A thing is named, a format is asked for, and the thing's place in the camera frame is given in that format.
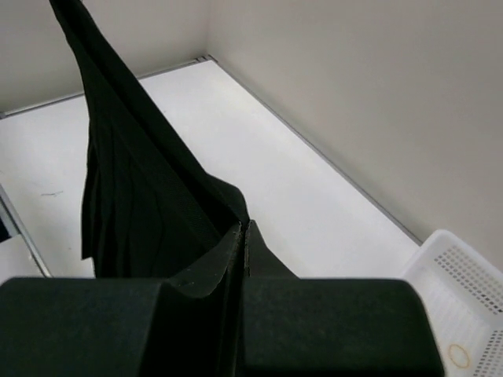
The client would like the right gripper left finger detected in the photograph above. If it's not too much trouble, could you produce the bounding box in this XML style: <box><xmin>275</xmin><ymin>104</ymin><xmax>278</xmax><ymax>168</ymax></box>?
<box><xmin>1</xmin><ymin>225</ymin><xmax>240</xmax><ymax>376</ymax></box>

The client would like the black pleated skirt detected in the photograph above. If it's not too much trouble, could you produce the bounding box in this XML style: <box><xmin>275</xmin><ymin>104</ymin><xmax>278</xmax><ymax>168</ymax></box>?
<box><xmin>51</xmin><ymin>1</ymin><xmax>249</xmax><ymax>278</ymax></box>

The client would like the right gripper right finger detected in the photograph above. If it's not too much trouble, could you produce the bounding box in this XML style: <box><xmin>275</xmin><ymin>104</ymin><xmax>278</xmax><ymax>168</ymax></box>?
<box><xmin>240</xmin><ymin>222</ymin><xmax>444</xmax><ymax>376</ymax></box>

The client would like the white plastic basket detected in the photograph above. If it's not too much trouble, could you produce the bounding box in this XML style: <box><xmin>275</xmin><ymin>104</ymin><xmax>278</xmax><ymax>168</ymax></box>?
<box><xmin>402</xmin><ymin>229</ymin><xmax>502</xmax><ymax>377</ymax></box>

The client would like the orange rubber band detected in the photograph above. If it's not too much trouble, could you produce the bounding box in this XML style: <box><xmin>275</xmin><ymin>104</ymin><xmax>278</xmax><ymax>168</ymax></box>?
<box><xmin>447</xmin><ymin>343</ymin><xmax>471</xmax><ymax>369</ymax></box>

